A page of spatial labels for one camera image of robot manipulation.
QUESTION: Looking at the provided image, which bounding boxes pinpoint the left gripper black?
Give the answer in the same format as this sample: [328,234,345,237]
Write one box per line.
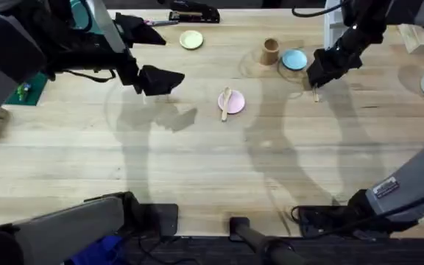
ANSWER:
[46,12,186,97]

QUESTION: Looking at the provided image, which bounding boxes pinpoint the blue plate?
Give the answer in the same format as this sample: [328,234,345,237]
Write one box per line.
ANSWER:
[281,49,308,71]

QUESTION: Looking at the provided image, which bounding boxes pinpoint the pale yellow plate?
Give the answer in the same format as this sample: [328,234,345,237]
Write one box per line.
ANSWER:
[179,29,205,51]

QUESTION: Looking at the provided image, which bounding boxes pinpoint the left wrist flat plate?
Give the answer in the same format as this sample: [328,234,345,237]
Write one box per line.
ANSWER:
[92,0,127,54]

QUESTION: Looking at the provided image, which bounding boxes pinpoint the wooden cup container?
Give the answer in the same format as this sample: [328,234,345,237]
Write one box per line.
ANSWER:
[259,38,281,67]

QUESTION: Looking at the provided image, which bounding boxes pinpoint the pink plate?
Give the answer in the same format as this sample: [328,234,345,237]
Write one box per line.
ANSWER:
[217,89,247,115]

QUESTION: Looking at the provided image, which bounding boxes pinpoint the black stapler tool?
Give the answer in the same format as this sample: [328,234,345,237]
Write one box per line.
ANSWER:
[168,0,222,24]

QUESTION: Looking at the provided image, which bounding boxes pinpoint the teal box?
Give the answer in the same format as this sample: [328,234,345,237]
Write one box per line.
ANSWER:
[68,0,105,36]

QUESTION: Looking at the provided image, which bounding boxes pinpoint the wooden spoon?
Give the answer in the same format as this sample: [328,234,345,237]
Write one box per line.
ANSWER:
[221,86,233,123]

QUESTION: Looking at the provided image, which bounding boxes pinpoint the pale wooden box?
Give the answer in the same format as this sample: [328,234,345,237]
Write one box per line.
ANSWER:
[397,23,424,55]

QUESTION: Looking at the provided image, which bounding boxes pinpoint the green board with blocks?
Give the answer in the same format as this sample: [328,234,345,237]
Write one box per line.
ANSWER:
[4,71,49,107]

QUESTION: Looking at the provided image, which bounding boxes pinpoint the black cylindrical bar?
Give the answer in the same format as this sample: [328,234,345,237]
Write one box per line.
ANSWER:
[229,216,307,265]

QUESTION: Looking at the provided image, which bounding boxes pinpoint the blue cloth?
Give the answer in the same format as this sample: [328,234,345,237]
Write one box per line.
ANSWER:
[64,235,128,265]

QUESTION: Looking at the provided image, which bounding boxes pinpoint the scissors with pink handle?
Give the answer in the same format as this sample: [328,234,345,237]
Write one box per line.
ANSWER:
[144,18,180,28]

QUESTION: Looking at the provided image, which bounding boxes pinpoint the white shelf frame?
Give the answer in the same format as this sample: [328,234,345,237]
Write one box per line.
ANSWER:
[323,0,350,51]

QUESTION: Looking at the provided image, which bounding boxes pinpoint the black cable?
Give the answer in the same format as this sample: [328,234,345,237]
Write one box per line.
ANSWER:
[291,0,347,18]
[54,68,118,84]

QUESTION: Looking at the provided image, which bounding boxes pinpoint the black rail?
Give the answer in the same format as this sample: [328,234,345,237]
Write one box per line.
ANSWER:
[123,235,424,265]

